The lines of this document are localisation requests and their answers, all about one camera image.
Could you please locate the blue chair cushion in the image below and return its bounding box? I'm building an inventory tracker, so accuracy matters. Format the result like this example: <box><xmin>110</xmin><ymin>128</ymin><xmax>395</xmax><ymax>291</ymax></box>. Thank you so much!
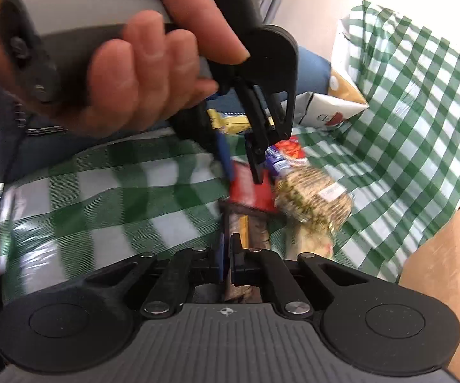
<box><xmin>210</xmin><ymin>46</ymin><xmax>333</xmax><ymax>117</ymax></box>

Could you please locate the puffed rice cake packet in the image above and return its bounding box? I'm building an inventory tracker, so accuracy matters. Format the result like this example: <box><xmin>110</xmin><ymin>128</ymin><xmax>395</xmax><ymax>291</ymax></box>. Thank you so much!
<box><xmin>264</xmin><ymin>146</ymin><xmax>355</xmax><ymax>235</ymax></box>

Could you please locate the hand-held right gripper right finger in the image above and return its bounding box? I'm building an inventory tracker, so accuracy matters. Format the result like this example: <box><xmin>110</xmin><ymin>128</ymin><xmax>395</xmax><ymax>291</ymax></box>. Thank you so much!
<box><xmin>230</xmin><ymin>232</ymin><xmax>361</xmax><ymax>320</ymax></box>

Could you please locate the small red snack packet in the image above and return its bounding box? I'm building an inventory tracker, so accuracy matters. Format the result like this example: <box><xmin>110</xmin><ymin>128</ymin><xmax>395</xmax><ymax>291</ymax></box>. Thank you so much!
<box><xmin>273</xmin><ymin>136</ymin><xmax>309</xmax><ymax>169</ymax></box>

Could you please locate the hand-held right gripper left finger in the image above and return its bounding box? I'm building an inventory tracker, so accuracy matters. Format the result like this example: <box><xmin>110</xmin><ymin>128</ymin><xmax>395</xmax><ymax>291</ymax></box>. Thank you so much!
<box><xmin>84</xmin><ymin>239</ymin><xmax>228</xmax><ymax>319</ymax></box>

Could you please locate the cardboard box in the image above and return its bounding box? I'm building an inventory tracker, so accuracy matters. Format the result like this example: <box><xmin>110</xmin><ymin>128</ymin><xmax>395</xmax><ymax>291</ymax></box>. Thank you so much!
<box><xmin>398</xmin><ymin>203</ymin><xmax>460</xmax><ymax>383</ymax></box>

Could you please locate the green checked tablecloth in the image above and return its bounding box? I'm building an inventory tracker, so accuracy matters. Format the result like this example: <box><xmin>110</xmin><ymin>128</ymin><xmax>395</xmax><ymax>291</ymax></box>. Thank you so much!
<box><xmin>0</xmin><ymin>0</ymin><xmax>460</xmax><ymax>316</ymax></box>

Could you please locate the white snack bag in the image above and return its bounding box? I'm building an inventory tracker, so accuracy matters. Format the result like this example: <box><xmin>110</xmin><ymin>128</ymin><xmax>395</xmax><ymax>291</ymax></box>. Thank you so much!
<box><xmin>293</xmin><ymin>14</ymin><xmax>371</xmax><ymax>131</ymax></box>

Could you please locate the dark grey cloth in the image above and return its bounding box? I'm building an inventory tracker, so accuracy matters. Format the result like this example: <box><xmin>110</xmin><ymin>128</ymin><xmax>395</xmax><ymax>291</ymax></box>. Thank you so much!
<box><xmin>0</xmin><ymin>76</ymin><xmax>175</xmax><ymax>186</ymax></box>

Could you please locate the person's left hand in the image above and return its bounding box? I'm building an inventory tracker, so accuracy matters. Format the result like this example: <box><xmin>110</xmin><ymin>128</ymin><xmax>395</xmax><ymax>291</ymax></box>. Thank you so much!
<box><xmin>0</xmin><ymin>0</ymin><xmax>253</xmax><ymax>138</ymax></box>

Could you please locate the pale yellow snack packet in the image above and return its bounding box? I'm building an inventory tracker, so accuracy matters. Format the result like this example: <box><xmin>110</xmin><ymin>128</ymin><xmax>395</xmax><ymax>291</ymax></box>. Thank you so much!
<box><xmin>285</xmin><ymin>219</ymin><xmax>337</xmax><ymax>261</ymax></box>

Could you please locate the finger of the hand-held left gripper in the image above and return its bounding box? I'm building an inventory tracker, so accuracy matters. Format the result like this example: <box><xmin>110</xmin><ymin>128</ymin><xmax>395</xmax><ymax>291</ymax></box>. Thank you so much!
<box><xmin>173</xmin><ymin>105</ymin><xmax>237</xmax><ymax>183</ymax></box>
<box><xmin>232</xmin><ymin>80</ymin><xmax>295</xmax><ymax>185</ymax></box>

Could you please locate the dark brown snack packet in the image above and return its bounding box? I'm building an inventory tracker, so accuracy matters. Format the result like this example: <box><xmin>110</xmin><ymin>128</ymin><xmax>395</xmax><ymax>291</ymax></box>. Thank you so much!
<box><xmin>218</xmin><ymin>199</ymin><xmax>279</xmax><ymax>303</ymax></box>

